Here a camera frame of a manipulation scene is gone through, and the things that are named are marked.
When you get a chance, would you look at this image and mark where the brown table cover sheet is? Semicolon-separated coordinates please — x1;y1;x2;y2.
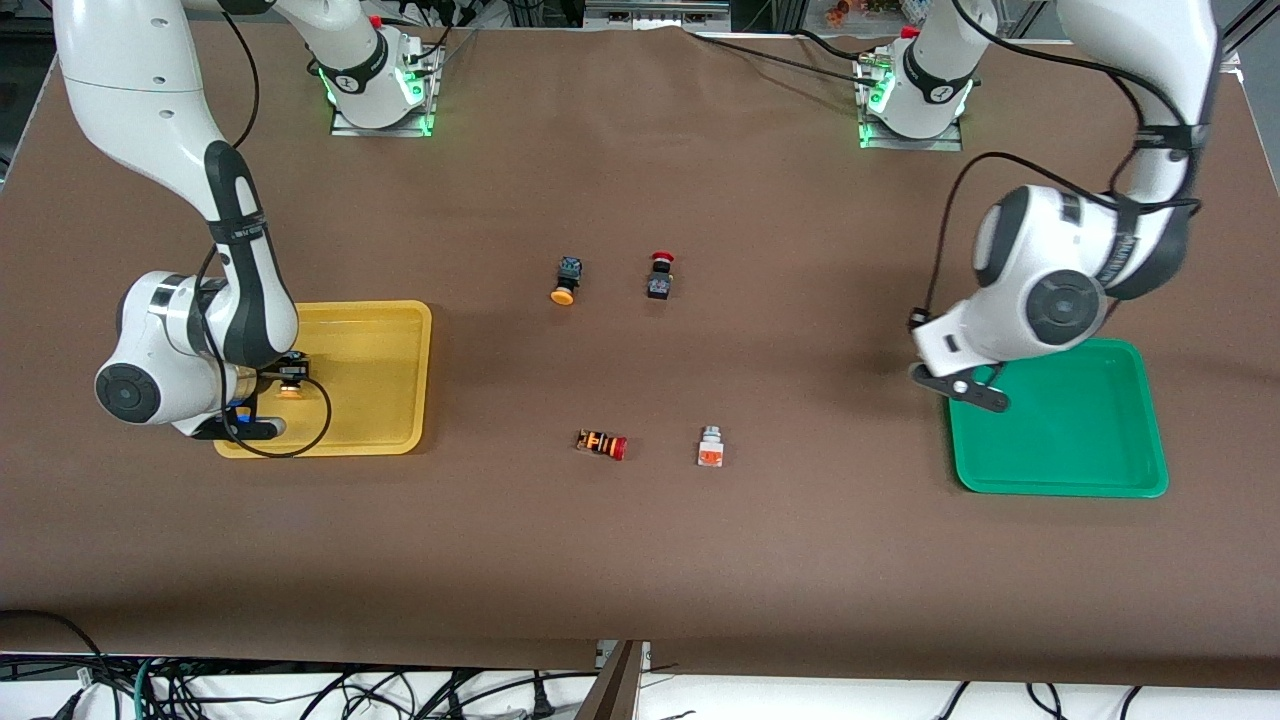
0;20;1280;691

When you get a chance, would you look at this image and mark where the yellow plastic tray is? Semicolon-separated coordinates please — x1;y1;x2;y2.
213;300;433;459

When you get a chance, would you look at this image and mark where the aluminium profile beam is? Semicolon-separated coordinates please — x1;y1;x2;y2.
575;640;653;720

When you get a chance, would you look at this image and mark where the colourful background object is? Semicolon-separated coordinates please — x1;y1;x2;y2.
826;0;906;27

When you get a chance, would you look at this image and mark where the green plastic tray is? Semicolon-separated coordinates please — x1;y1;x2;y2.
945;338;1169;498

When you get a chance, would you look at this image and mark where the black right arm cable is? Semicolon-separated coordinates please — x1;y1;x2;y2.
195;0;333;459

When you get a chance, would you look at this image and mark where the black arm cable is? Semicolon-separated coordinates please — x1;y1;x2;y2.
908;0;1201;323
195;0;333;459

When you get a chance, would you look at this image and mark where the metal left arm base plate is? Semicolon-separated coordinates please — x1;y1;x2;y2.
853;50;967;152

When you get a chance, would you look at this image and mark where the black cable on table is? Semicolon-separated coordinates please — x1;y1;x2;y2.
683;28;881;83

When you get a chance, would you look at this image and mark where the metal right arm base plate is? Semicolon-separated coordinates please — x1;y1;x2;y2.
330;38;443;138

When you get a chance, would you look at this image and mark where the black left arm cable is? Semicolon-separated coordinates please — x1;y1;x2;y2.
908;0;1201;323

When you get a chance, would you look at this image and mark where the green floor cable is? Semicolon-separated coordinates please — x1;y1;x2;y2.
132;655;163;720

